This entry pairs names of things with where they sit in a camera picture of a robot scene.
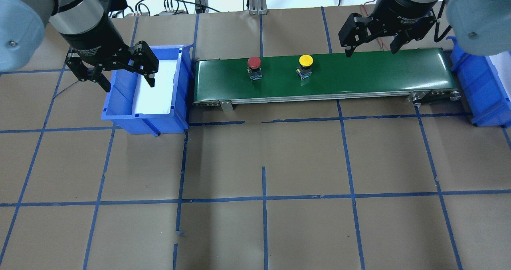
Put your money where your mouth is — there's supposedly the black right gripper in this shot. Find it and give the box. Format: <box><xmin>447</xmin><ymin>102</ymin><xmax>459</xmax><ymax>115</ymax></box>
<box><xmin>338</xmin><ymin>0</ymin><xmax>437</xmax><ymax>58</ymax></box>

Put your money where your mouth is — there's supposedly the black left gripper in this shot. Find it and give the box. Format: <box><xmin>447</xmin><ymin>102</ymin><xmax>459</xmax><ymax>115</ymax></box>
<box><xmin>65</xmin><ymin>14</ymin><xmax>159</xmax><ymax>93</ymax></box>

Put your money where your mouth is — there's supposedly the yellow push button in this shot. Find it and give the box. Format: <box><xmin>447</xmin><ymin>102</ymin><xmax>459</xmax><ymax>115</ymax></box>
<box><xmin>296</xmin><ymin>54</ymin><xmax>313</xmax><ymax>79</ymax></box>

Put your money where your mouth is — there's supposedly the red push button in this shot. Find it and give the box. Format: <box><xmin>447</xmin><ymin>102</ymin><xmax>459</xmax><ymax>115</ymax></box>
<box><xmin>248</xmin><ymin>56</ymin><xmax>263</xmax><ymax>81</ymax></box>

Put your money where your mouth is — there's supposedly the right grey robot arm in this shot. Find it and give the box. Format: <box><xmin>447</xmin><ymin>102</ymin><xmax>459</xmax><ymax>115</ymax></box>
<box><xmin>338</xmin><ymin>0</ymin><xmax>511</xmax><ymax>57</ymax></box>

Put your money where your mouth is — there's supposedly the blue bin near left arm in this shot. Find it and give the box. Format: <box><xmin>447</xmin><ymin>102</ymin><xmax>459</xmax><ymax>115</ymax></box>
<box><xmin>101</xmin><ymin>45</ymin><xmax>193</xmax><ymax>137</ymax></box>

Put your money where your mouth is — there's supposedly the blue bin near right arm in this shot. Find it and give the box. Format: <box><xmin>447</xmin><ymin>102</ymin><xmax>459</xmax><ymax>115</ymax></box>
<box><xmin>447</xmin><ymin>36</ymin><xmax>511</xmax><ymax>128</ymax></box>

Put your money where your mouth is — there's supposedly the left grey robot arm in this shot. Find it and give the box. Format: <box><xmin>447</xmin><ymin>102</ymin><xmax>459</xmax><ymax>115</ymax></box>
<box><xmin>0</xmin><ymin>0</ymin><xmax>159</xmax><ymax>92</ymax></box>

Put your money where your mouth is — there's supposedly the white foam pad left bin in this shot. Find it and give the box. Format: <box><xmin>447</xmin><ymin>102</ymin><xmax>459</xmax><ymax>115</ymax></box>
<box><xmin>133</xmin><ymin>60</ymin><xmax>177</xmax><ymax>115</ymax></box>

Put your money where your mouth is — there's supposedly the white foam pad bin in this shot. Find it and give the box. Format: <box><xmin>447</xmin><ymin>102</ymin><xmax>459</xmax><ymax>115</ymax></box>
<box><xmin>489</xmin><ymin>52</ymin><xmax>511</xmax><ymax>84</ymax></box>
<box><xmin>133</xmin><ymin>60</ymin><xmax>177</xmax><ymax>115</ymax></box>

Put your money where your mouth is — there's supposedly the green conveyor belt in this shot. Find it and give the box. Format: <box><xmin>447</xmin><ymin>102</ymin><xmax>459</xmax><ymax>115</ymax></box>
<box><xmin>193</xmin><ymin>48</ymin><xmax>461</xmax><ymax>111</ymax></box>

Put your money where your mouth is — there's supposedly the black power adapter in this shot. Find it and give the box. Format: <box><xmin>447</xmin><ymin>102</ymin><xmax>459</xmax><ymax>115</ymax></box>
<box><xmin>194</xmin><ymin>0</ymin><xmax>208</xmax><ymax>14</ymax></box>

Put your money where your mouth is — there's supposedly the white foam pad right bin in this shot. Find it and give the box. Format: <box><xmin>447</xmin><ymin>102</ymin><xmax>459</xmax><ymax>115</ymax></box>
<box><xmin>489</xmin><ymin>52</ymin><xmax>511</xmax><ymax>84</ymax></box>

